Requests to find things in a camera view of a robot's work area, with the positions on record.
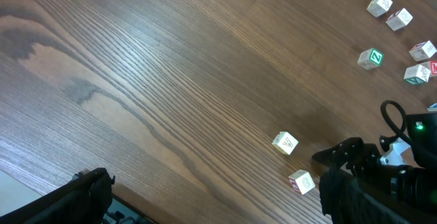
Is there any white block bird-like picture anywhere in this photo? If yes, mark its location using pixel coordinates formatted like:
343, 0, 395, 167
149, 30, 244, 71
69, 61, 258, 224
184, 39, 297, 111
409, 40, 436, 62

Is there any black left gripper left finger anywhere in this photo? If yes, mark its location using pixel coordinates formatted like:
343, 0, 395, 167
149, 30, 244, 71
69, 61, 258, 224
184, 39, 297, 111
1, 167, 115, 224

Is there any red U side block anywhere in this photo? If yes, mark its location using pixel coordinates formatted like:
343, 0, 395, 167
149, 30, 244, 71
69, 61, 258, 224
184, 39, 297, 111
288, 169, 315, 195

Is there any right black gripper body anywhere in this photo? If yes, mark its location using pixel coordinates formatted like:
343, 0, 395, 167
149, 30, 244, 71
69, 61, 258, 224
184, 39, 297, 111
312, 137, 436, 213

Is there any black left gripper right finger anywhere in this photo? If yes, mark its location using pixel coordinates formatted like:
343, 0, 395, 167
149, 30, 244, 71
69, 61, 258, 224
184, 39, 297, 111
319, 169, 436, 224

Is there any red M letter block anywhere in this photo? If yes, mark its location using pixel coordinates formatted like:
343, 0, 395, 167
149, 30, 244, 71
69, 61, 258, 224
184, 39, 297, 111
422, 60, 437, 77

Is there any white block number 2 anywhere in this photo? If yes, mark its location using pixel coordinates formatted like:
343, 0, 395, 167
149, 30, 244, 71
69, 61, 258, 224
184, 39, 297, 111
427, 103, 437, 112

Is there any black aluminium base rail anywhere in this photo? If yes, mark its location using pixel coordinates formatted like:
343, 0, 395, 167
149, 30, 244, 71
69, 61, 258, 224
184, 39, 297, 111
102, 195, 157, 224

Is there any white block turtle picture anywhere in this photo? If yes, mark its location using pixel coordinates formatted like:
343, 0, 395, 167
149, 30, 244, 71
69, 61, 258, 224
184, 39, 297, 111
367, 0, 393, 17

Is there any green Z letter block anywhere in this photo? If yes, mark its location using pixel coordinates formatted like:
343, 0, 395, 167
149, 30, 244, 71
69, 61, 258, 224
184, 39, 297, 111
357, 48, 384, 70

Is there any white block teal side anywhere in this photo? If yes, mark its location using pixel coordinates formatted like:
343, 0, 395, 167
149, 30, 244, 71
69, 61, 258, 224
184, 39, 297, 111
404, 65, 431, 85

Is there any yellow-edged white block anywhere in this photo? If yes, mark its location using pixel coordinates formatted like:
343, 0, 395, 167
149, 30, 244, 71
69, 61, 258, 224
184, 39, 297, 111
272, 131, 298, 155

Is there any white block red Y side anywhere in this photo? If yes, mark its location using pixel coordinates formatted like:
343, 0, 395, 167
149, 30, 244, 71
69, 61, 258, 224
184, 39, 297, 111
386, 8, 413, 31

